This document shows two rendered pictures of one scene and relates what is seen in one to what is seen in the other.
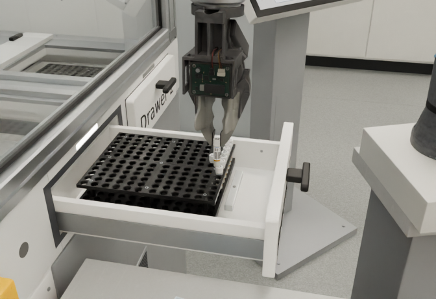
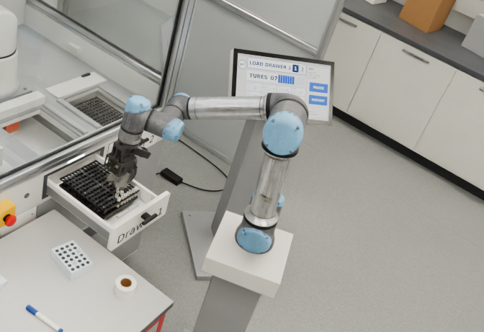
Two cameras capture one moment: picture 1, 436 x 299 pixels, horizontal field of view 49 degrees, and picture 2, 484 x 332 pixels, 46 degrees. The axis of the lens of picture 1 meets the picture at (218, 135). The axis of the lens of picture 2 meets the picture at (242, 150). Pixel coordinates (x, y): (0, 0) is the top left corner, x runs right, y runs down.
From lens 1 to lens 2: 1.40 m
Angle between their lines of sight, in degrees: 11
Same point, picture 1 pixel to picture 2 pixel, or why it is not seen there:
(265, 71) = (244, 142)
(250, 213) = not seen: hidden behind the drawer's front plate
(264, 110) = (236, 167)
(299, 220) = not seen: hidden behind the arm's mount
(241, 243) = (104, 232)
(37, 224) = (36, 188)
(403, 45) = (450, 155)
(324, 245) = not seen: hidden behind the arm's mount
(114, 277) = (59, 222)
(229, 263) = (173, 255)
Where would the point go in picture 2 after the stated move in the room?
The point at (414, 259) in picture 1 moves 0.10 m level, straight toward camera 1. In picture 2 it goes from (212, 286) to (191, 295)
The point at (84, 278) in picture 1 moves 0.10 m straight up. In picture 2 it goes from (47, 216) to (50, 196)
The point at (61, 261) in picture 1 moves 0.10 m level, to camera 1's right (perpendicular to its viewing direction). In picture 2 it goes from (42, 205) to (65, 217)
